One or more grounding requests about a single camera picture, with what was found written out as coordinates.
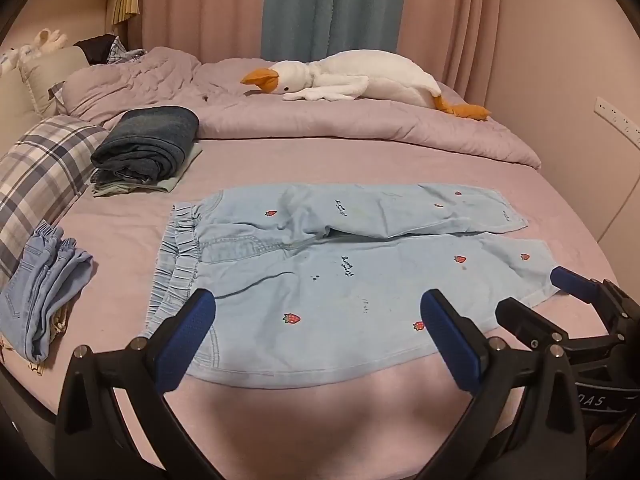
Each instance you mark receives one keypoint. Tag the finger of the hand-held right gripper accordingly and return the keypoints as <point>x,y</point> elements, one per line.
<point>520,317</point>
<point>570,280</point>

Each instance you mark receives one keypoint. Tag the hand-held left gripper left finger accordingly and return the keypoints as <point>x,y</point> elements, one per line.
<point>187,330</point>

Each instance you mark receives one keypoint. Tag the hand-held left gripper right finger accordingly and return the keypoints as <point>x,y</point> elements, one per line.
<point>445,330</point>

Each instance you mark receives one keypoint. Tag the light blue strawberry pants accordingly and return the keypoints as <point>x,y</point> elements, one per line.
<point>325,310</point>

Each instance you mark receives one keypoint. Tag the pink bed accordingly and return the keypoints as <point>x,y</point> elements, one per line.
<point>125,220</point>

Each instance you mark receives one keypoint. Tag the folded pale green garment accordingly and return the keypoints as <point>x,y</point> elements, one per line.
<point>130,189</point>

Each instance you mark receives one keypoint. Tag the crumpled blue jeans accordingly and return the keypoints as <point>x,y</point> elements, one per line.
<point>40,285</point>

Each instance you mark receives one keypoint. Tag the folded dark denim jeans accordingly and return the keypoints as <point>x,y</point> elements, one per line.
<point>150,140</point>

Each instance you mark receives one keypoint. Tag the plaid pillow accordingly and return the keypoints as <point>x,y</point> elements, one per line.
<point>45,170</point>

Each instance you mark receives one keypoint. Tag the pink quilt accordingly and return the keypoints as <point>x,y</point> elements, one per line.
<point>300,120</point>

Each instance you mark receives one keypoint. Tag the white goose plush toy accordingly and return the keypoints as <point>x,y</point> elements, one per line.
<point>360,75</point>

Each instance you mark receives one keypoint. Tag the plaid shirt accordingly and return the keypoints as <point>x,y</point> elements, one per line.
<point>125,52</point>

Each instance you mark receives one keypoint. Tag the pink curtain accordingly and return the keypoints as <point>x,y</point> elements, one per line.
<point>200,5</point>
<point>450,20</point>

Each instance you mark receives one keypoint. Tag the beige pillow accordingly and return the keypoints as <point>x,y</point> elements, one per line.
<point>50,75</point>

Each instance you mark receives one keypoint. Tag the dark garment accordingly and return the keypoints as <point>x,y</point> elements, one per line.
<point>97,50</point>

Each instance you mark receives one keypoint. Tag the white and blue plush toy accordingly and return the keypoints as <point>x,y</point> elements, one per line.
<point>12,62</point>

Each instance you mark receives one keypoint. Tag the small white plush toy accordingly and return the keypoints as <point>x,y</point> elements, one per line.
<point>50,40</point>

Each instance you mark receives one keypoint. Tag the blue curtain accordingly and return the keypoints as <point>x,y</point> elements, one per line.
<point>325,5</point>

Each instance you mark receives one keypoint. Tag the white wall socket strip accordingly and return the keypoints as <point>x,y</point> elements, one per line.
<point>617,120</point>

